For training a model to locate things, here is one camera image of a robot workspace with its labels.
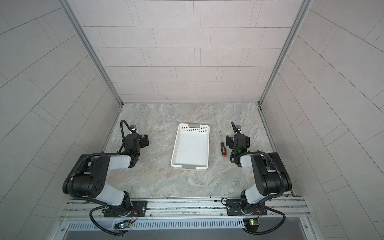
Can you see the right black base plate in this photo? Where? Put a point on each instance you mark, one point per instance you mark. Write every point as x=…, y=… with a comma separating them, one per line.
x=235, y=208

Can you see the orange black handled screwdriver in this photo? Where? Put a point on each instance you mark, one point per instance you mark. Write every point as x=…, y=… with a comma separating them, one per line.
x=223, y=147

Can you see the green circuit board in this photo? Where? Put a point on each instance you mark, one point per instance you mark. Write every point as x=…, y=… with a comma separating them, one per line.
x=122, y=225
x=252, y=225

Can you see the aluminium mounting rail frame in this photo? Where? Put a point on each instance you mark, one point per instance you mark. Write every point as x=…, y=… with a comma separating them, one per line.
x=206, y=208

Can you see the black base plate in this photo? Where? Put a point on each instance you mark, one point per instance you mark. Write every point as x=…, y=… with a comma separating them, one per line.
x=132, y=210
x=235, y=208

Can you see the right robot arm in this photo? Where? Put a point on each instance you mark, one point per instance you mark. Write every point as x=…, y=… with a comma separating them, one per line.
x=271, y=177

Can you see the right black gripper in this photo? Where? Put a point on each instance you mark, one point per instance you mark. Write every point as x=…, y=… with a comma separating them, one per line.
x=237, y=153

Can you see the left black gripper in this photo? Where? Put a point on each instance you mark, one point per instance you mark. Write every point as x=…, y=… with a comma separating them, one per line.
x=132, y=154

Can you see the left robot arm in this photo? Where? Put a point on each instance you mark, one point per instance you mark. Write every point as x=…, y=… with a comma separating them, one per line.
x=88, y=179

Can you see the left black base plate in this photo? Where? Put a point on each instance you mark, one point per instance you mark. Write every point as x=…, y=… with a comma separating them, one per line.
x=132, y=210

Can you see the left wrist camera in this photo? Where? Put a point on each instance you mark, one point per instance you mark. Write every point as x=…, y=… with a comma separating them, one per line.
x=133, y=128

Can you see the left green circuit board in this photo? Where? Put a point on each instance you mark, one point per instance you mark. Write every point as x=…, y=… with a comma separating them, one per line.
x=122, y=225

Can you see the white perforated plastic bin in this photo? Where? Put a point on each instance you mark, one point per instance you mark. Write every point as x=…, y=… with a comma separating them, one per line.
x=191, y=149

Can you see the right green circuit board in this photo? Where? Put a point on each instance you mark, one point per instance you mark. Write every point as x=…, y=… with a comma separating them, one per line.
x=252, y=225

